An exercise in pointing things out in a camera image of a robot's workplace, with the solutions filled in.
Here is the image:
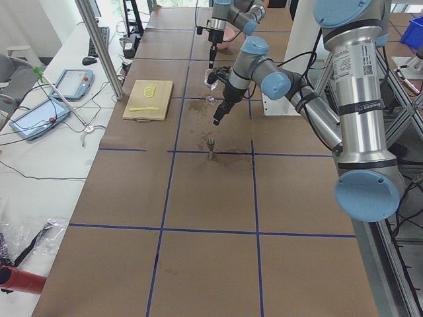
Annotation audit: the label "wooden cutting board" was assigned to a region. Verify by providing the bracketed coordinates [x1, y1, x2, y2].
[122, 80, 173, 121]

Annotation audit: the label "blue plastic bin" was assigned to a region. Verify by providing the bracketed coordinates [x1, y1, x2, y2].
[401, 16, 423, 50]

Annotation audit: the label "aluminium frame post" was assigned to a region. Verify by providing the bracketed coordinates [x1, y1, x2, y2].
[75, 0, 124, 100]

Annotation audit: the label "pink bowl of ice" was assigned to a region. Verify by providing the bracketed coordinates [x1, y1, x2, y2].
[217, 26, 236, 50]

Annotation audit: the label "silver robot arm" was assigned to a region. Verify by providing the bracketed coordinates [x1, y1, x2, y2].
[208, 0, 266, 69]
[213, 1, 405, 223]

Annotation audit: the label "black computer mouse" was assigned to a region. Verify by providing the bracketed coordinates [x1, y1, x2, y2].
[81, 56, 97, 66]

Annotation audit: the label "metal rod green tip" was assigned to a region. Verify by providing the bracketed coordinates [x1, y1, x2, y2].
[33, 67, 95, 133]

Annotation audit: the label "yellow plastic knife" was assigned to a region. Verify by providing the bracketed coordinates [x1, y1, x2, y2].
[128, 106, 160, 112]

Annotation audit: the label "steel cocktail jigger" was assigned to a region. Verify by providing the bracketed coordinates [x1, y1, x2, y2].
[206, 137, 215, 160]

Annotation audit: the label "red cylinder bottle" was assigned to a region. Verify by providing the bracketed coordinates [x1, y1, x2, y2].
[1, 266, 47, 295]

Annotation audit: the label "far blue teach pendant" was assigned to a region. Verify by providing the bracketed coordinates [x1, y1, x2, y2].
[54, 69, 94, 100]

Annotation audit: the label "near blue teach pendant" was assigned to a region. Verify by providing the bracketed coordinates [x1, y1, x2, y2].
[9, 98, 71, 141]

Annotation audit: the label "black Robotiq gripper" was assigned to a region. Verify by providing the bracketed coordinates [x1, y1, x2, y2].
[213, 82, 247, 126]

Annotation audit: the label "black keyboard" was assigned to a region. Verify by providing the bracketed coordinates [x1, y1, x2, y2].
[88, 26, 110, 57]

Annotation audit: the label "blue teach pendant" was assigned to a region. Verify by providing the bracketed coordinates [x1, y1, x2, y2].
[9, 98, 71, 141]
[54, 69, 94, 100]

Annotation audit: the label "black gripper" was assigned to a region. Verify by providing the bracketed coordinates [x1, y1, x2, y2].
[208, 29, 224, 69]

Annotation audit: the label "grey office chair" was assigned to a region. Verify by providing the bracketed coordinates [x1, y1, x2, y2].
[1, 46, 44, 116]

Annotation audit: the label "clear wine glass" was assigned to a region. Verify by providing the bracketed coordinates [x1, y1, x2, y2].
[204, 69, 218, 104]

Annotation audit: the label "lemon slices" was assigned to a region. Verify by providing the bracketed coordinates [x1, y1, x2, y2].
[143, 83, 157, 98]

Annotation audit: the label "clear plastic bag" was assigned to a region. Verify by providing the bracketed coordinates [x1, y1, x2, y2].
[1, 217, 69, 267]

